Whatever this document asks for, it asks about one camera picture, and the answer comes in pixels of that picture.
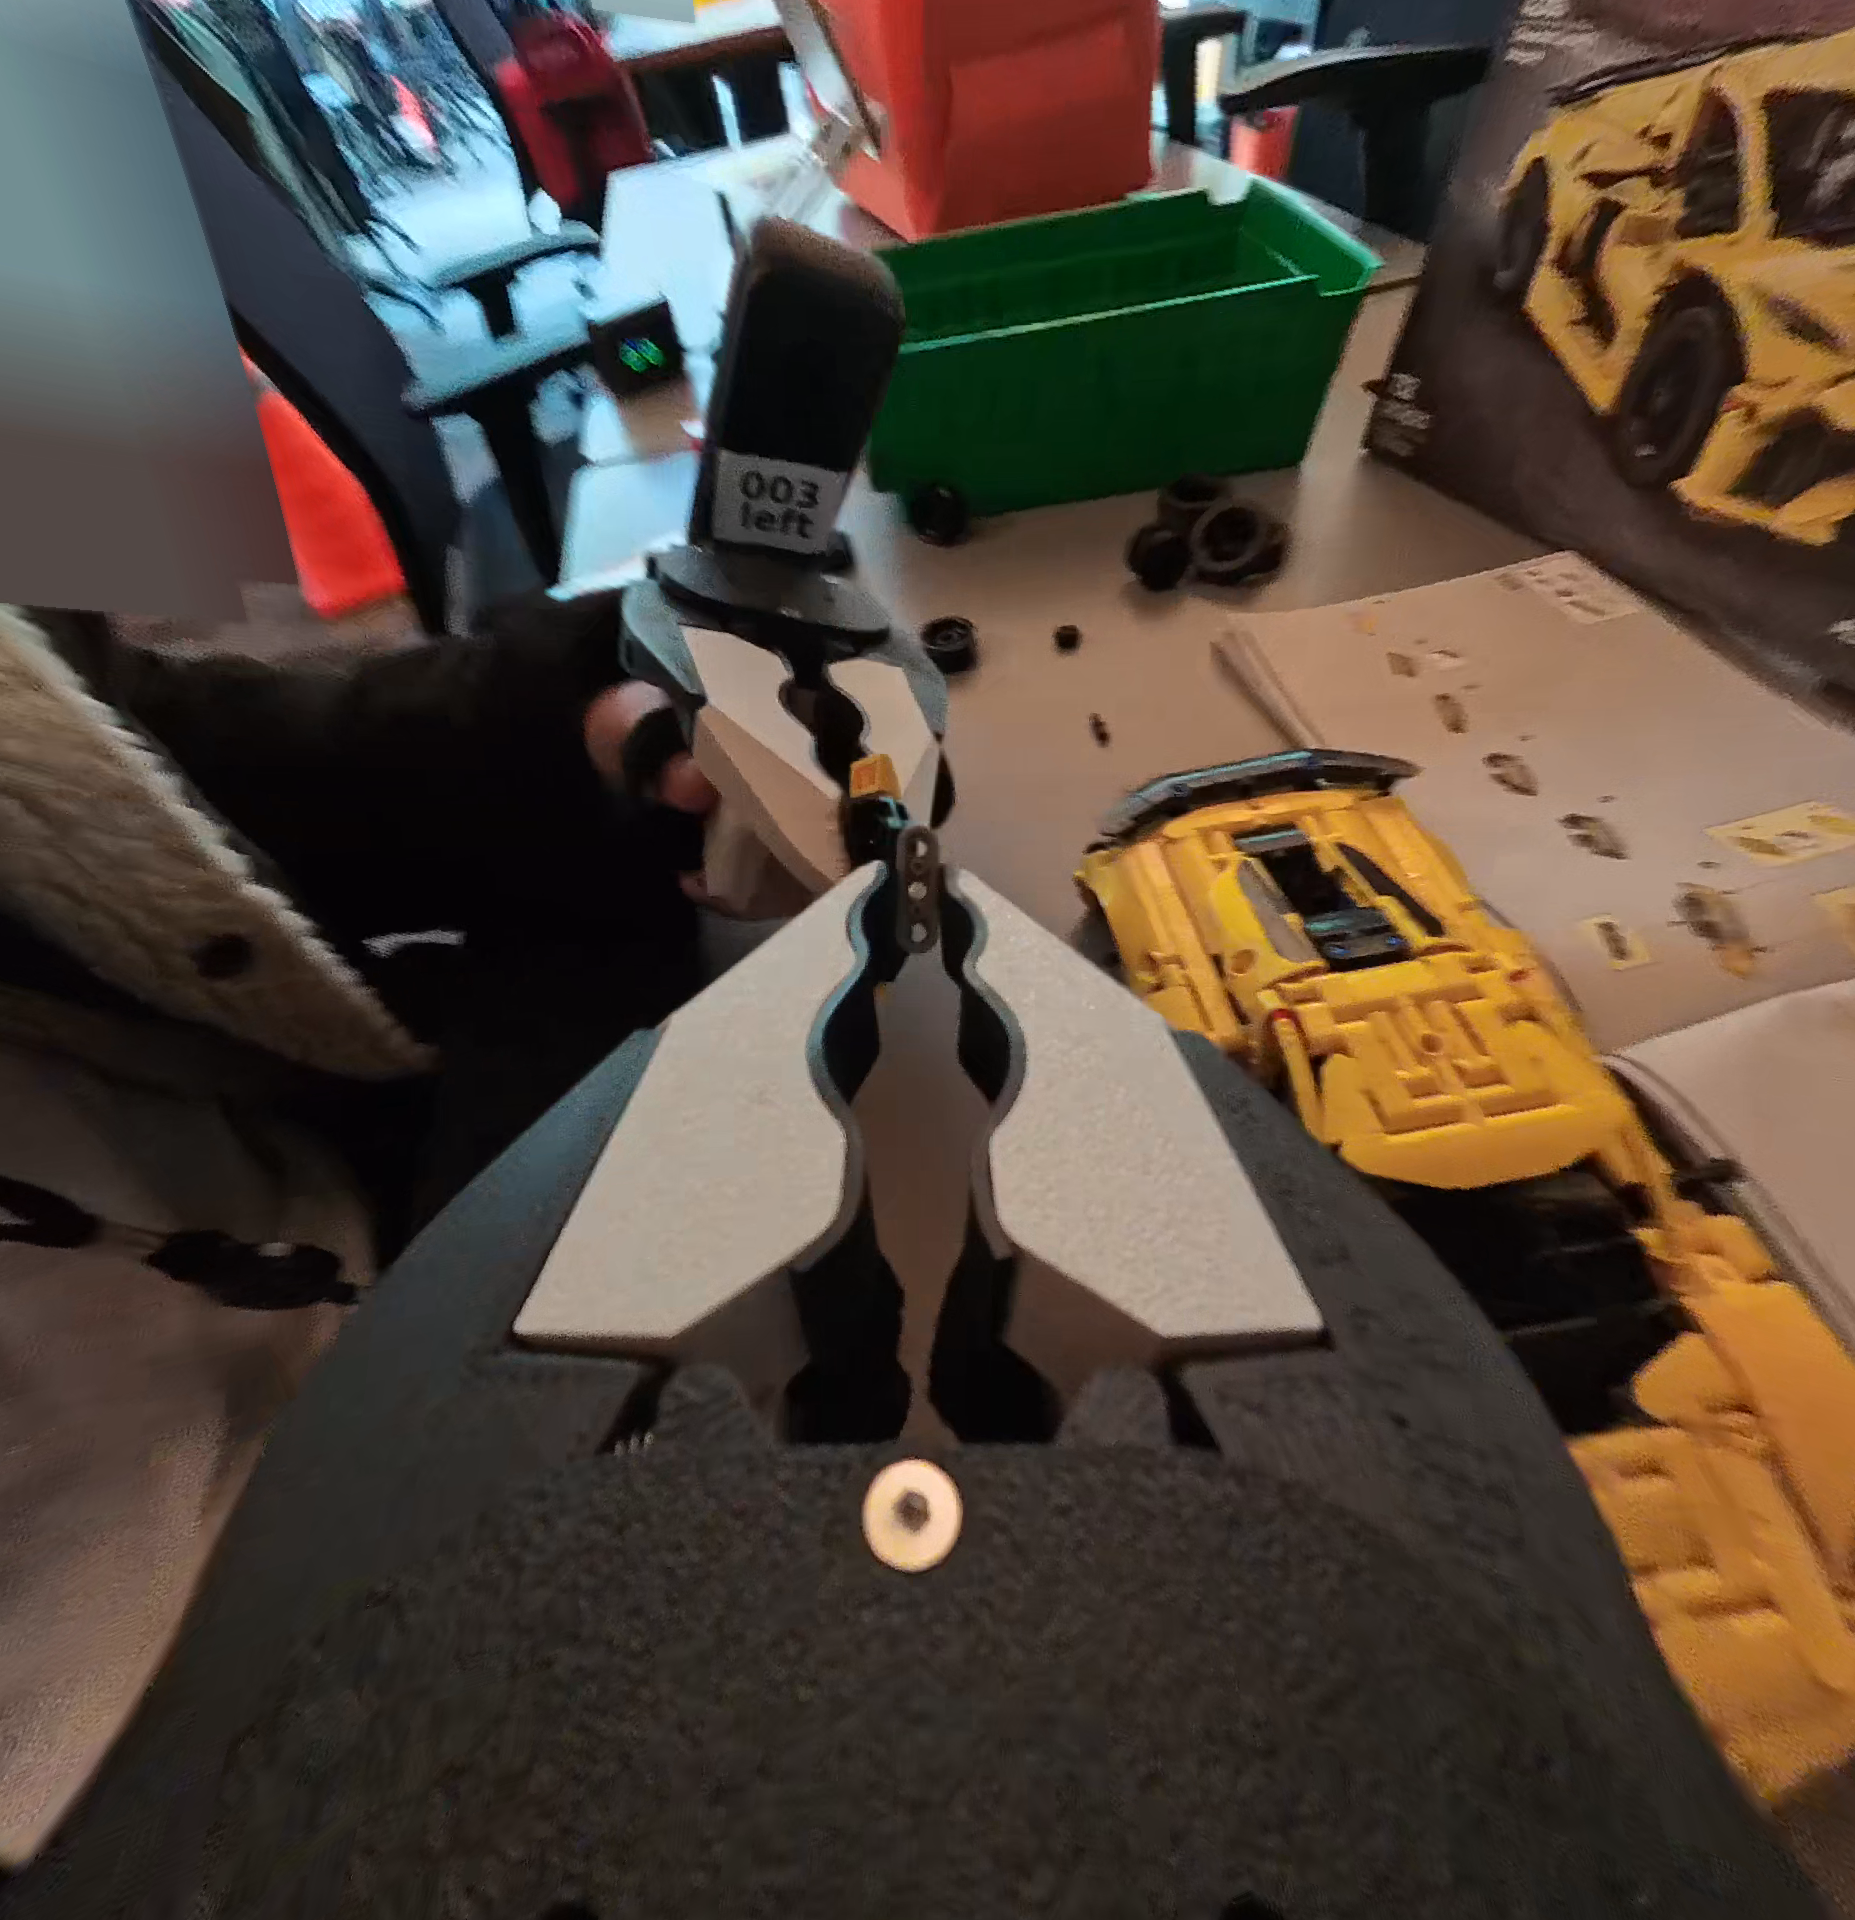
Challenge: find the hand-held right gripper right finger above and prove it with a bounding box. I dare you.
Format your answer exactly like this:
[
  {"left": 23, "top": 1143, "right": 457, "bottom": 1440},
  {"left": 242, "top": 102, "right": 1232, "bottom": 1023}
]
[{"left": 926, "top": 866, "right": 1324, "bottom": 1442}]

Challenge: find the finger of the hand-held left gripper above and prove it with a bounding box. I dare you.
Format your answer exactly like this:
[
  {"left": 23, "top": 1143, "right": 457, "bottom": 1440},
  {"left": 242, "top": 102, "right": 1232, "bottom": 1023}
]
[
  {"left": 836, "top": 661, "right": 953, "bottom": 831},
  {"left": 687, "top": 622, "right": 855, "bottom": 891}
]

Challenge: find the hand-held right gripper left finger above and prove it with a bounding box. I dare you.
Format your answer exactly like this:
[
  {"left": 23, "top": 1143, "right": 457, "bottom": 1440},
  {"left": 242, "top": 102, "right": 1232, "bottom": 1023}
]
[{"left": 515, "top": 861, "right": 889, "bottom": 1442}]

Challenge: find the yellow and black brick assembly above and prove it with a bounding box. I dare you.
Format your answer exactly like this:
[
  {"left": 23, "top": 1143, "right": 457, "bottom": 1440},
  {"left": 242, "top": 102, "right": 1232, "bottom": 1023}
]
[{"left": 843, "top": 754, "right": 949, "bottom": 956}]

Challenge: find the yellow toy brick car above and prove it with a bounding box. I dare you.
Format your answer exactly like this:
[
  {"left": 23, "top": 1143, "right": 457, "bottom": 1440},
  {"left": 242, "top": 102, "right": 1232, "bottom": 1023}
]
[{"left": 1077, "top": 745, "right": 1855, "bottom": 1802}]

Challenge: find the person's left forearm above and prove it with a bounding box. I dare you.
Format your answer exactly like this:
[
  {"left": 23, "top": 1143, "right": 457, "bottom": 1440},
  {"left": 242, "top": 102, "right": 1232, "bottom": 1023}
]
[{"left": 56, "top": 591, "right": 705, "bottom": 1051}]

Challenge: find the person's left hand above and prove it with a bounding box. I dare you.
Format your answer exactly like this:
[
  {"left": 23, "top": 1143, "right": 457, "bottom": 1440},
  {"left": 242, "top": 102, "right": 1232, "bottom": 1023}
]
[{"left": 582, "top": 683, "right": 722, "bottom": 906}]

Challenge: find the black box with green lights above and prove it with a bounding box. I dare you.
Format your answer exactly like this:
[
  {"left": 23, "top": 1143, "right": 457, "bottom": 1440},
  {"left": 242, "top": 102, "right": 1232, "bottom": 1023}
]
[{"left": 590, "top": 301, "right": 681, "bottom": 395}]

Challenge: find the green plastic bin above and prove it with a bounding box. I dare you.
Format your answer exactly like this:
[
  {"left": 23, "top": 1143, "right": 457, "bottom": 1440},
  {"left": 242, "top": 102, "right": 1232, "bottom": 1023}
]
[{"left": 867, "top": 184, "right": 1387, "bottom": 521}]

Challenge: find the red fabric bin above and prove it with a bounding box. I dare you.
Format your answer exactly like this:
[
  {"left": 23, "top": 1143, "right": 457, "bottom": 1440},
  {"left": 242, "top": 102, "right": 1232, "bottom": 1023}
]
[{"left": 820, "top": 0, "right": 1168, "bottom": 243}]

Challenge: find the black office chair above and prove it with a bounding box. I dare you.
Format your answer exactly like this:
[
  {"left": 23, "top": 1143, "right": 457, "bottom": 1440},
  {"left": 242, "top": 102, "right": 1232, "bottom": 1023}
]
[
  {"left": 1218, "top": 0, "right": 1502, "bottom": 229},
  {"left": 131, "top": 0, "right": 605, "bottom": 631}
]

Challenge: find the open instruction booklet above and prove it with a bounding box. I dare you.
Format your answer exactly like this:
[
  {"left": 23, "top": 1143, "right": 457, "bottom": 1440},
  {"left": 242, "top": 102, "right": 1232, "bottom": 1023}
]
[{"left": 1212, "top": 553, "right": 1855, "bottom": 1352}]

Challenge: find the white shirt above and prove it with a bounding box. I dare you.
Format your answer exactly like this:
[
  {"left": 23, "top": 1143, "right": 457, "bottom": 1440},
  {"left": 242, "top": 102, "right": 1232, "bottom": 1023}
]
[{"left": 0, "top": 974, "right": 392, "bottom": 1865}]

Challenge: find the model car set box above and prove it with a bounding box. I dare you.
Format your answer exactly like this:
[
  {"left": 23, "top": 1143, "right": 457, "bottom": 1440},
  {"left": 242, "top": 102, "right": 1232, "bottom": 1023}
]
[{"left": 1362, "top": 0, "right": 1855, "bottom": 707}]

